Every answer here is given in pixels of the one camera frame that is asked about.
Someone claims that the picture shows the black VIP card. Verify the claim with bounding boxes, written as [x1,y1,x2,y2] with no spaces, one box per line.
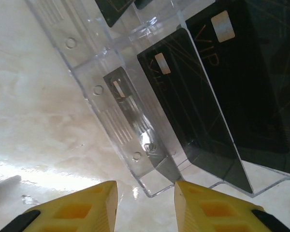
[137,28,254,194]
[185,0,290,175]
[95,0,136,28]

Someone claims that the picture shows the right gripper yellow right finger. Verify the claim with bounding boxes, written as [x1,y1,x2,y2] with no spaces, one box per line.
[174,180,290,232]

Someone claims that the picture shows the clear acrylic card stand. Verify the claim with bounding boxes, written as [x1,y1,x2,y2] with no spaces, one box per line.
[24,0,290,199]

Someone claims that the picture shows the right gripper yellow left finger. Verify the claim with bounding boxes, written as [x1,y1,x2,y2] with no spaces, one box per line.
[0,180,118,232]

